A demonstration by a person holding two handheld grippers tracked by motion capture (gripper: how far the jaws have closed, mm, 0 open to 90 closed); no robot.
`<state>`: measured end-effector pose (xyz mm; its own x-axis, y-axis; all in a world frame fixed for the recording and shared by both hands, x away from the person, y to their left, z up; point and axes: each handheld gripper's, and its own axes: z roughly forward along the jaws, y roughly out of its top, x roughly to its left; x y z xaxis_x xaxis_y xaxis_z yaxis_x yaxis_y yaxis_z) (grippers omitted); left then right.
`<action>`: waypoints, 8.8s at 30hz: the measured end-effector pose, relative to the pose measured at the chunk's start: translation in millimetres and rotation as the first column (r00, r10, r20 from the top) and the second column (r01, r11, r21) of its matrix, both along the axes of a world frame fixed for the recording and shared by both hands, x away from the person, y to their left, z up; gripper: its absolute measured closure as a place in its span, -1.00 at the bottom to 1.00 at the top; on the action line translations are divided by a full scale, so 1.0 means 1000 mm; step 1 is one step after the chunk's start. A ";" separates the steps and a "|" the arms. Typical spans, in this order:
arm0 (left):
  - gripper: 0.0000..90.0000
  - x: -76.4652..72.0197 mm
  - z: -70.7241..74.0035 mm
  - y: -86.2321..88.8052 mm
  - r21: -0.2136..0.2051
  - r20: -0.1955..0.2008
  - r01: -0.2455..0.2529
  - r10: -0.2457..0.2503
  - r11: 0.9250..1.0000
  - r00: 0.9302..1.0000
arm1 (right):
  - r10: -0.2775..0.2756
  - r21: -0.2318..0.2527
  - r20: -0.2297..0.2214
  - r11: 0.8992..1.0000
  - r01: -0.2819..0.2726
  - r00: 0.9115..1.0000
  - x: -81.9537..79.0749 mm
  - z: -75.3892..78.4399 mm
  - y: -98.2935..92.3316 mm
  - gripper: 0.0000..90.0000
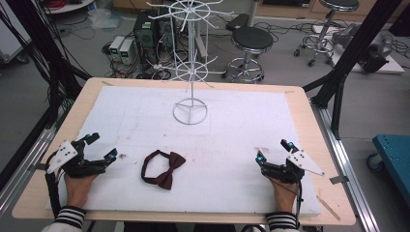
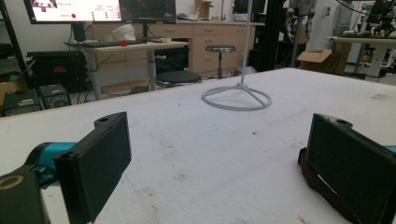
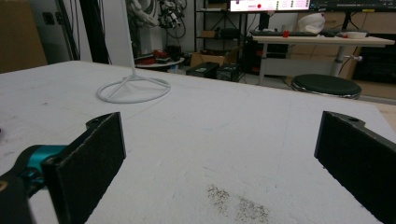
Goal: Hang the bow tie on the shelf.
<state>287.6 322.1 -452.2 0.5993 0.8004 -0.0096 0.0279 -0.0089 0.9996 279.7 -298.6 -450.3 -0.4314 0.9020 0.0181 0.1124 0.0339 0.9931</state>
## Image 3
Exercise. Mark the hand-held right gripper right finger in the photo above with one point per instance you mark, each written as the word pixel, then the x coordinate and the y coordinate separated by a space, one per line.
pixel 355 158

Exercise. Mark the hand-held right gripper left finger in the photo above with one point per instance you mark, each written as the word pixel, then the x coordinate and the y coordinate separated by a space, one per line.
pixel 84 168

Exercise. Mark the black round stool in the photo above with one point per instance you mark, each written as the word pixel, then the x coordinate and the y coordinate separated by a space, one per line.
pixel 327 84

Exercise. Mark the white bowl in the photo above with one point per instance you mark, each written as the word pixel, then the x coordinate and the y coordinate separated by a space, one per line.
pixel 356 34

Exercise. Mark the beige-topped office desk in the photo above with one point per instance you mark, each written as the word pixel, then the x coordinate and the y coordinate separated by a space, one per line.
pixel 311 40

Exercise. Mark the round white low table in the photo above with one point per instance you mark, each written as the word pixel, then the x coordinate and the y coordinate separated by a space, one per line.
pixel 158 64

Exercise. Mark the red and black tools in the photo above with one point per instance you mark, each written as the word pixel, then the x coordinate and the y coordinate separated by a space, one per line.
pixel 159 54

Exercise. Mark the white cap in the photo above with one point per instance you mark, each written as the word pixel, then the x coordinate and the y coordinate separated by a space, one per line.
pixel 311 23

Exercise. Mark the small red object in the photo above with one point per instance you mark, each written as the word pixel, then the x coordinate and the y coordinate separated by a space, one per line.
pixel 286 33

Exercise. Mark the brown board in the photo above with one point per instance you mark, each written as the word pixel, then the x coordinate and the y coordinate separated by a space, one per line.
pixel 18 37

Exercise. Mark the black keyboard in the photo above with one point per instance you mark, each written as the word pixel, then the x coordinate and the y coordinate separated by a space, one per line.
pixel 267 33

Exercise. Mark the black equipment case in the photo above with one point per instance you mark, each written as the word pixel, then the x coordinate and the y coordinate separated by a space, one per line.
pixel 228 72

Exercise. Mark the black box with label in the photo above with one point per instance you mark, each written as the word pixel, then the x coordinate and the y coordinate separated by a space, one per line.
pixel 202 70

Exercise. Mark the dark computer monitor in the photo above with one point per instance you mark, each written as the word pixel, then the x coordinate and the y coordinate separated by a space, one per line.
pixel 345 3

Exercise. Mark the cardboard box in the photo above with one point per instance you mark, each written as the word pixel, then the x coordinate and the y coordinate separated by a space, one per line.
pixel 207 59

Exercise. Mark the lit computer monitor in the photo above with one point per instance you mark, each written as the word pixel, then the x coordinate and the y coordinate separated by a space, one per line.
pixel 271 4

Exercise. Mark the black metal shelf rack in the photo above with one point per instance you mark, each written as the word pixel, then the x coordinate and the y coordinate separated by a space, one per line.
pixel 218 32

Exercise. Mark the black upright post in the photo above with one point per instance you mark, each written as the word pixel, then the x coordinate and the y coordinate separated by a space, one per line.
pixel 93 31

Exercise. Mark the black wall socket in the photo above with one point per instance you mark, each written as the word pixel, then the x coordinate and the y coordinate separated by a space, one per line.
pixel 48 18

